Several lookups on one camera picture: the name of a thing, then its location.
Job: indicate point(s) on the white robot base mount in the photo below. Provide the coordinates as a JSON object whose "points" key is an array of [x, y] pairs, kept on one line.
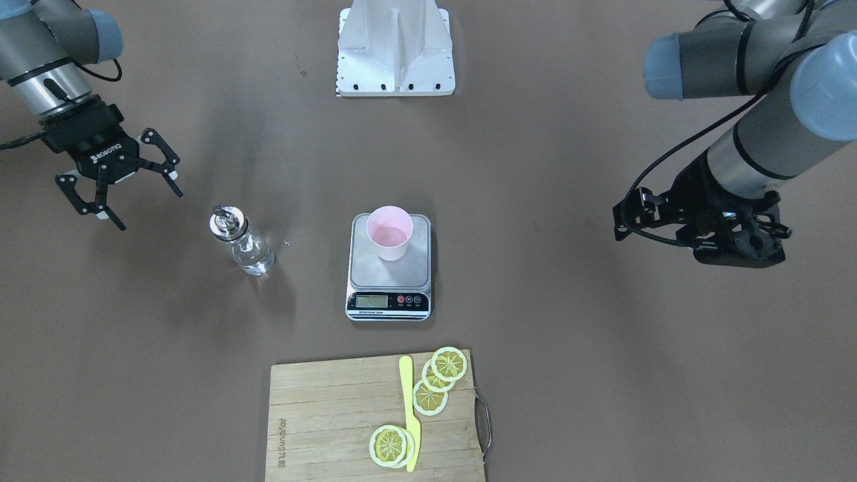
{"points": [[394, 48]]}

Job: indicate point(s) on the lemon slice upper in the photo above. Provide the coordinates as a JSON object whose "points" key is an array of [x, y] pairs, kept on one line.
{"points": [[428, 402]]}

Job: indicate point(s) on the wooden cutting board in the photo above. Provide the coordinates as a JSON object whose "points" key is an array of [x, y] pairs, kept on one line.
{"points": [[321, 416]]}

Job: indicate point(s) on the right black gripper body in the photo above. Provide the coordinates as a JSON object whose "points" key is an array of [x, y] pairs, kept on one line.
{"points": [[89, 138]]}

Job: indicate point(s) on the silver digital kitchen scale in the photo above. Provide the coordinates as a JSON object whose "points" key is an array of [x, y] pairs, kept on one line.
{"points": [[389, 290]]}

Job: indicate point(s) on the lemon slice by knife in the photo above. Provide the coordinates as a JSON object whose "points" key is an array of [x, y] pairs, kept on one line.
{"points": [[391, 447]]}

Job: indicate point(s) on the lemon slice front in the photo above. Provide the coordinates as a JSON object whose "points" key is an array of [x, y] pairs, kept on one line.
{"points": [[449, 364]]}

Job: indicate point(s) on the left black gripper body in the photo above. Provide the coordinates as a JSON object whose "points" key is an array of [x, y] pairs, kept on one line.
{"points": [[689, 185]]}

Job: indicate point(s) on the lemon slice middle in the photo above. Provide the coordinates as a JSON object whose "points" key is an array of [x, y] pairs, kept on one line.
{"points": [[432, 381]]}

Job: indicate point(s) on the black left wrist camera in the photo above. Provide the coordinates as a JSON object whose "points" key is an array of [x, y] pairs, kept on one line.
{"points": [[642, 209]]}

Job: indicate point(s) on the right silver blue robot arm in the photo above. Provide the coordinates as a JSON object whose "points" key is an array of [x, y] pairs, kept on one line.
{"points": [[47, 47]]}

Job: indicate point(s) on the glass sauce bottle metal spout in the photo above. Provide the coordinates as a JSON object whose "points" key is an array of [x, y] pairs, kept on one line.
{"points": [[249, 250]]}

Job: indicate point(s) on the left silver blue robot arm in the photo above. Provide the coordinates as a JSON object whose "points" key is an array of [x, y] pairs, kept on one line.
{"points": [[795, 60]]}

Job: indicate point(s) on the brown table cover sheet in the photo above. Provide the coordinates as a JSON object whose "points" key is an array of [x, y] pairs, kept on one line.
{"points": [[145, 354]]}

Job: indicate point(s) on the pink plastic cup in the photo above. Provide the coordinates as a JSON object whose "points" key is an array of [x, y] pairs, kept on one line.
{"points": [[390, 229]]}

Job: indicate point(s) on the yellow plastic knife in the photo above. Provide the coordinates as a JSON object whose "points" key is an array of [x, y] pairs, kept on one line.
{"points": [[412, 424]]}

